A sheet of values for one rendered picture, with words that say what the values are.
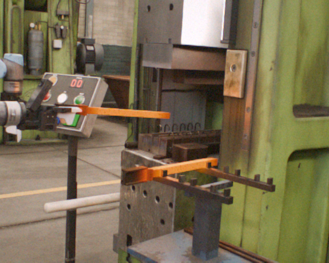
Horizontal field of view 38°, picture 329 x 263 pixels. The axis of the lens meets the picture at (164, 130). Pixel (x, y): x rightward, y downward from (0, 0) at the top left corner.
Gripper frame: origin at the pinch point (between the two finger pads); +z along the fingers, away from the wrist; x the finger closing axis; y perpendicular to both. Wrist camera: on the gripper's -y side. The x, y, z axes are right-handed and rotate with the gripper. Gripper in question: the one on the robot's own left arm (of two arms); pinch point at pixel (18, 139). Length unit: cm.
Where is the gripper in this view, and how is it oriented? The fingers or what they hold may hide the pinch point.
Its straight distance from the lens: 209.0
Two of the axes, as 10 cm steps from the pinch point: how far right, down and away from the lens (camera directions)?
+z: -0.6, 9.9, 1.6
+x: 3.7, 1.7, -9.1
